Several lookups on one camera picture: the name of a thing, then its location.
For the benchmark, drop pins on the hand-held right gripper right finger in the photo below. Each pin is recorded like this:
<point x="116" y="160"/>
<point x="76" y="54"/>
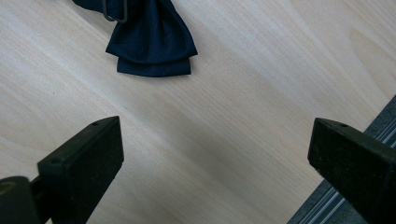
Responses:
<point x="355" y="165"/>

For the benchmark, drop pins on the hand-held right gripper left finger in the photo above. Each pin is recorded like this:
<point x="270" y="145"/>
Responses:
<point x="81" y="168"/>

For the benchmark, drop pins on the navy blue bow tie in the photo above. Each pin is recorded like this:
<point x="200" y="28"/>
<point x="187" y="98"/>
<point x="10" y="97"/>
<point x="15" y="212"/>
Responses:
<point x="149" y="40"/>

